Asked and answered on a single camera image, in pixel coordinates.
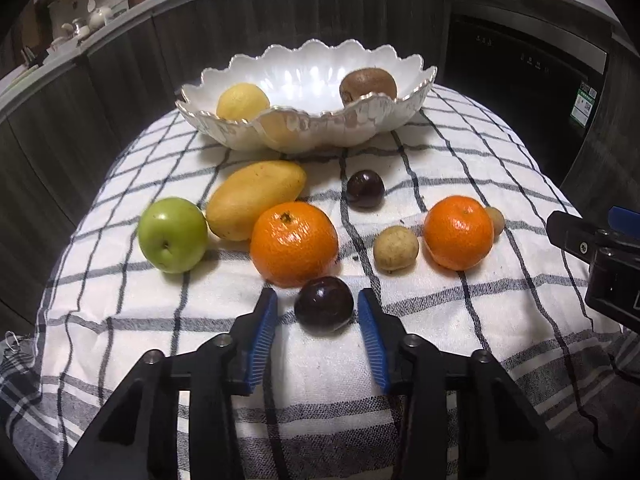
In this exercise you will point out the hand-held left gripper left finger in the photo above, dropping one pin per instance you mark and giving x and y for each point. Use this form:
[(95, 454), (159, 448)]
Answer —
[(264, 330)]

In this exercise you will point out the large orange tangerine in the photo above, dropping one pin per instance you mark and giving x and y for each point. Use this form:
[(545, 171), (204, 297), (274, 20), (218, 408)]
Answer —
[(294, 245)]

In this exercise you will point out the white black checked cloth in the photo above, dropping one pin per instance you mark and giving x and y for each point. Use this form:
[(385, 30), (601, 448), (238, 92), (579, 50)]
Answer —
[(150, 305)]

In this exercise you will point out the smaller brown round fruit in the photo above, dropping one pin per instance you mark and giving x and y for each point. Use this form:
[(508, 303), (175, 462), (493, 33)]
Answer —
[(497, 220)]

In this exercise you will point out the green white sticker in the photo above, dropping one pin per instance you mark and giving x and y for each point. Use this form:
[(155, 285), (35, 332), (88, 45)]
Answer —
[(584, 105)]

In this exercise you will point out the black dishwasher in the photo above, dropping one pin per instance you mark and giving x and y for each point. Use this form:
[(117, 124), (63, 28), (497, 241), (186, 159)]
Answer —
[(525, 90)]

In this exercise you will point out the green apple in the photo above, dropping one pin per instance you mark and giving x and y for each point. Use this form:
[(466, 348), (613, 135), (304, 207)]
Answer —
[(172, 235)]

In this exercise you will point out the dark wood kitchen cabinet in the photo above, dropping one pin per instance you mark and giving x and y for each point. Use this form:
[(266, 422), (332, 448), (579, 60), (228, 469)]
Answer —
[(125, 90)]

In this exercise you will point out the small white teapot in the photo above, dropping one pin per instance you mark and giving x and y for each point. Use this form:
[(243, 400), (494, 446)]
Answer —
[(75, 29)]

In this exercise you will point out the dark purple round fruit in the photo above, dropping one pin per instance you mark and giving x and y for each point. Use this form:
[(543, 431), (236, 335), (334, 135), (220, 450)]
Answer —
[(366, 189), (323, 305)]

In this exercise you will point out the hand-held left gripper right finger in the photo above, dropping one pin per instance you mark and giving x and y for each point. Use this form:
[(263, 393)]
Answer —
[(371, 335)]

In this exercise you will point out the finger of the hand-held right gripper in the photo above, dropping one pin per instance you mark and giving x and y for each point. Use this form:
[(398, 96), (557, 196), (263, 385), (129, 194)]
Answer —
[(622, 219), (570, 235)]

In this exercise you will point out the brown kiwi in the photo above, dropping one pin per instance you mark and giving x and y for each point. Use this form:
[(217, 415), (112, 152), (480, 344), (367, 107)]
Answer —
[(367, 85)]

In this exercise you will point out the yellow mango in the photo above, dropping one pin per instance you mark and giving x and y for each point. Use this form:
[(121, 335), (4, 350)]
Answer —
[(250, 197)]

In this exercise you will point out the small orange tangerine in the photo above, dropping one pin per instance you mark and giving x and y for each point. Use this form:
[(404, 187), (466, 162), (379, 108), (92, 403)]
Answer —
[(457, 232)]

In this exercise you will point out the yellow lemon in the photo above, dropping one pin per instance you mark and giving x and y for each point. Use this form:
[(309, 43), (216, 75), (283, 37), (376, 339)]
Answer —
[(242, 102)]

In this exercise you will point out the larger brown round fruit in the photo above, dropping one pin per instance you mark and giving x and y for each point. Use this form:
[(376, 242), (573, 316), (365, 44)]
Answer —
[(396, 249)]

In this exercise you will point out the white scalloped bowl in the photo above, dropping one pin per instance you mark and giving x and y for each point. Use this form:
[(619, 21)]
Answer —
[(310, 75)]

